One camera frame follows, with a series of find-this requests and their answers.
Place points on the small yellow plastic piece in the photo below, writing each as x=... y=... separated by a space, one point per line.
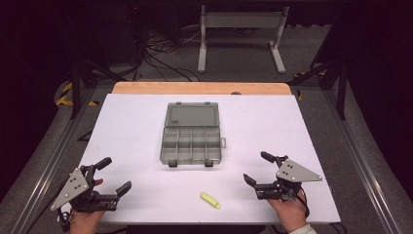
x=210 y=201

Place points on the wooden table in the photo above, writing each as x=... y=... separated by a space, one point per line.
x=195 y=88

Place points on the person's left hand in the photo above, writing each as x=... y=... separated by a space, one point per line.
x=82 y=222

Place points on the black metal stand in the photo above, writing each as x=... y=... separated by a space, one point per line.
x=76 y=87
x=341 y=87

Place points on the white metal stand frame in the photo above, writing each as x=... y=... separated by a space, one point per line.
x=242 y=20

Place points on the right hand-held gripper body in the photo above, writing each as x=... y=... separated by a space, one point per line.
x=293 y=172

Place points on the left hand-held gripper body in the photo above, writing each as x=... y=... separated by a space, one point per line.
x=75 y=187

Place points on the white table cover sheet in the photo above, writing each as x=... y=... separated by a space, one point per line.
x=130 y=136

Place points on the person's right hand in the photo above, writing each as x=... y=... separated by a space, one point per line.
x=292 y=213

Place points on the grey plastic compartment box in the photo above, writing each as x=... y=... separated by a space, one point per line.
x=191 y=139

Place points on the aluminium rail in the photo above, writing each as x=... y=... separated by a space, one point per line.
x=48 y=169
x=360 y=169

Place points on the yellow black hazard tape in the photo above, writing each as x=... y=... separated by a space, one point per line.
x=65 y=96

